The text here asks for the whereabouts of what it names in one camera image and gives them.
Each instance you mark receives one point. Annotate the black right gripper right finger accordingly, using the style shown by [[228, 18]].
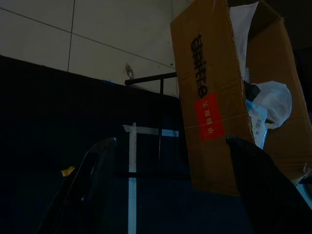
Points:
[[268, 200]]

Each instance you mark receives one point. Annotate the small black object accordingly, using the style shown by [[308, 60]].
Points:
[[252, 91]]

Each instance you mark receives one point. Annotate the white plastic bag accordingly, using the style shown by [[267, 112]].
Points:
[[275, 102]]

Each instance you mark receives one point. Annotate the black folding chair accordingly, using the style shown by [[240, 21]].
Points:
[[151, 77]]

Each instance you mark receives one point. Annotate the blue white labelled package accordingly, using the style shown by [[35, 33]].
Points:
[[258, 126]]

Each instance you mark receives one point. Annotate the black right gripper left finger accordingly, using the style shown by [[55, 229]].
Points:
[[92, 195]]

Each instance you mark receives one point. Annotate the small yellow scrap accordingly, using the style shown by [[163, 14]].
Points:
[[68, 171]]

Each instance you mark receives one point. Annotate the white plastic sheet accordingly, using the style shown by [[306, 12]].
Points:
[[241, 29]]

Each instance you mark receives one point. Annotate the Unitree print cardboard box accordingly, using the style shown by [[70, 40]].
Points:
[[209, 61]]

